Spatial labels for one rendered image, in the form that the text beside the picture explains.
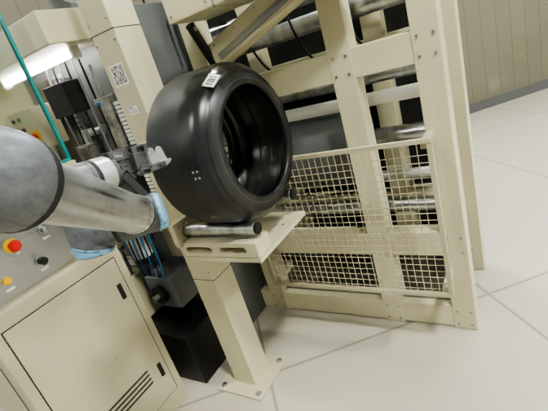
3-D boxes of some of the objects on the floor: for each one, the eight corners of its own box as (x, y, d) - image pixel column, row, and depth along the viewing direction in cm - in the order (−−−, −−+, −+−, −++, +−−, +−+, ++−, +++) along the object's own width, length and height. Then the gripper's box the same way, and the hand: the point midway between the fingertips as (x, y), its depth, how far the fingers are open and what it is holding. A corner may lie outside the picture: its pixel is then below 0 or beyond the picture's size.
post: (235, 382, 197) (-42, -273, 111) (249, 362, 207) (5, -252, 121) (256, 387, 190) (-22, -308, 104) (269, 366, 200) (26, -283, 114)
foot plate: (217, 389, 196) (215, 386, 195) (245, 351, 216) (244, 347, 216) (261, 401, 181) (259, 398, 180) (287, 358, 202) (285, 355, 201)
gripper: (113, 151, 96) (174, 135, 113) (91, 156, 101) (153, 139, 118) (124, 185, 98) (183, 164, 115) (103, 187, 103) (161, 167, 120)
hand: (167, 162), depth 116 cm, fingers closed
